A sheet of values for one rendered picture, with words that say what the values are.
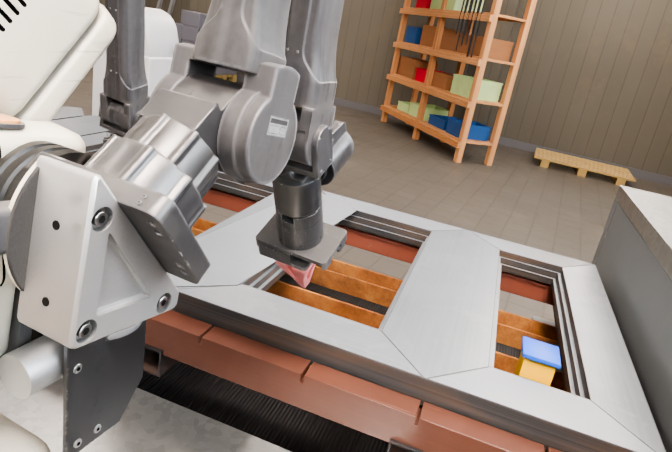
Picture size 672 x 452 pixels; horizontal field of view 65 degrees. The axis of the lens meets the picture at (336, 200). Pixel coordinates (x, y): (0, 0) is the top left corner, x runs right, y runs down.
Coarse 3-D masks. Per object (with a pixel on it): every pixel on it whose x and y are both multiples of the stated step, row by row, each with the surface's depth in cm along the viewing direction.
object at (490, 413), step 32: (256, 192) 154; (224, 224) 120; (352, 224) 146; (384, 224) 144; (416, 256) 130; (512, 256) 135; (224, 320) 88; (256, 320) 86; (384, 320) 96; (288, 352) 85; (320, 352) 83; (576, 352) 96; (384, 384) 81; (416, 384) 79; (576, 384) 88; (480, 416) 77; (512, 416) 76; (544, 448) 75; (576, 448) 74; (608, 448) 72
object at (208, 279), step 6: (174, 276) 94; (204, 276) 96; (210, 276) 96; (216, 276) 97; (186, 282) 93; (204, 282) 94; (210, 282) 94; (216, 282) 94; (222, 282) 95; (228, 282) 95
